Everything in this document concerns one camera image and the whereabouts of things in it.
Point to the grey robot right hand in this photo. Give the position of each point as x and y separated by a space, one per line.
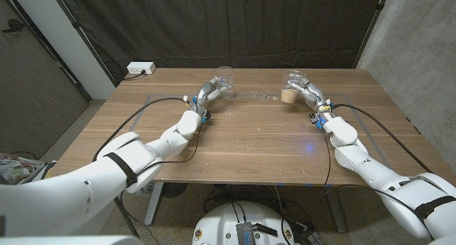
313 93

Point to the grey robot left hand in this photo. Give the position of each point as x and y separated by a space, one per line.
204 93

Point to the brown sugar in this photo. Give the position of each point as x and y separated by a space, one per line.
288 96

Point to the wide clear plastic cup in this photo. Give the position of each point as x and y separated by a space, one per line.
290 81

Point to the tall clear plastic cup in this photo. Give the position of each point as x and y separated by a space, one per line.
227 74

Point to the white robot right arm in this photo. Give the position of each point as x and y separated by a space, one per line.
370 170

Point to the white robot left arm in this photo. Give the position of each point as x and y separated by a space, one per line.
107 173

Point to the white power strip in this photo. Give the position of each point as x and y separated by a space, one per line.
140 67

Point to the white left wrist connector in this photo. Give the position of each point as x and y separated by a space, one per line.
185 98

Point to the black backdrop curtain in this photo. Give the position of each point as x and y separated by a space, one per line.
228 24

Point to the black backdrop stand pole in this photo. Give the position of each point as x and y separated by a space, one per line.
90 45
370 27

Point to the grey table leg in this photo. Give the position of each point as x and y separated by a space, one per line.
336 209
154 202

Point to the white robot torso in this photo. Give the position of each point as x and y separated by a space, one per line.
221 223

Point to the grey box on torso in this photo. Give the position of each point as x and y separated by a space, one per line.
246 234

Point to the patterned bag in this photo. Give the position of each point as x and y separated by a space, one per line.
18 166

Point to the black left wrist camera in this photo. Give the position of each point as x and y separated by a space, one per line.
207 115

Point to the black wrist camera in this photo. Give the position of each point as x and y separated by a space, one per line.
313 119
207 115

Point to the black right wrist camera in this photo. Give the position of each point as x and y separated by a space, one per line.
313 119

